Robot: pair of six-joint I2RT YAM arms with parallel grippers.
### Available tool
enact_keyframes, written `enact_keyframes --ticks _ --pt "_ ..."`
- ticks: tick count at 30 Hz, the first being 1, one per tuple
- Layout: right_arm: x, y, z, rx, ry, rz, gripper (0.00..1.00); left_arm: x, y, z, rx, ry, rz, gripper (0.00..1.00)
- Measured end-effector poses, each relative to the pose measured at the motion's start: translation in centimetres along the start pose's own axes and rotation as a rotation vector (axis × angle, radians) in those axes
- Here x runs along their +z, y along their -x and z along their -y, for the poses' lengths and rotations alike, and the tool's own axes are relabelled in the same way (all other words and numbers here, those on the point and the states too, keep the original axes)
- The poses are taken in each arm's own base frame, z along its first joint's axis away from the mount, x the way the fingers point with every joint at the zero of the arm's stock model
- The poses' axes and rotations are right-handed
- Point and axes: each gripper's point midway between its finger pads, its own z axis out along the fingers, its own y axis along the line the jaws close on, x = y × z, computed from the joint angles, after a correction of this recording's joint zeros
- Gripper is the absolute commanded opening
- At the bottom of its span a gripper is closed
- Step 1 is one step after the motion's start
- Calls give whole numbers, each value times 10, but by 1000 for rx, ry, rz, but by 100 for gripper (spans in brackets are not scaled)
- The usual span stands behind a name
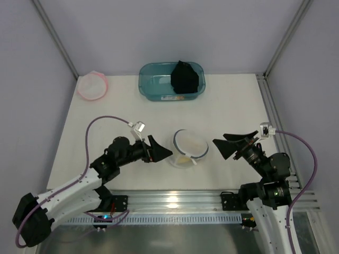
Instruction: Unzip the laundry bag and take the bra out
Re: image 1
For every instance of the teal plastic bin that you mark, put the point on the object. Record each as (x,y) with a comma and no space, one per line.
(154,82)

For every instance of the aluminium mounting rail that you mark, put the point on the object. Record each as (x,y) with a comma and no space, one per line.
(173,200)

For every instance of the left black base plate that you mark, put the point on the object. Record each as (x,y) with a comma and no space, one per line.
(114,203)

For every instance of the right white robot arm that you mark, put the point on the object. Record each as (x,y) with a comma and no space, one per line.
(268,200)

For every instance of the yellow bra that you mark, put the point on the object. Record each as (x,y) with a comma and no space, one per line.
(184,160)

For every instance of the pink-rimmed mesh laundry bag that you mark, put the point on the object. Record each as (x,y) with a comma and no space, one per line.
(92,86)

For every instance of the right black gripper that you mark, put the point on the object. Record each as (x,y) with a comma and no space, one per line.
(245,147)

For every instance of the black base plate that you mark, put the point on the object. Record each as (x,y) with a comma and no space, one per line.
(231,202)
(114,203)

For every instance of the white slotted cable duct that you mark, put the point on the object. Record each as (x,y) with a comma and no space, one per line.
(162,219)

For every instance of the right aluminium frame rail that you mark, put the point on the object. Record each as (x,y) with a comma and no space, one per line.
(280,140)

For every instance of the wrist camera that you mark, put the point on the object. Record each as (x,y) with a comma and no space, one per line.
(267,130)
(136,129)

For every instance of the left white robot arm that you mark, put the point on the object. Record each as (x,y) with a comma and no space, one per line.
(37,216)

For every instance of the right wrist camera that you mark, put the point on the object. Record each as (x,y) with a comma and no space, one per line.
(267,130)

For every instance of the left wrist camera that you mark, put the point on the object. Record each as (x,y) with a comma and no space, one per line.
(136,129)

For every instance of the black bra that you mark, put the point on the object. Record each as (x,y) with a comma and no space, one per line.
(184,80)

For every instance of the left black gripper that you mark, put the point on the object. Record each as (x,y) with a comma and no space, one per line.
(147,152)

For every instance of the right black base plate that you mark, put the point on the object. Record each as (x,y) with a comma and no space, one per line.
(231,202)

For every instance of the blue-rimmed mesh laundry bag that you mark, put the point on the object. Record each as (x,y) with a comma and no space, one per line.
(187,143)

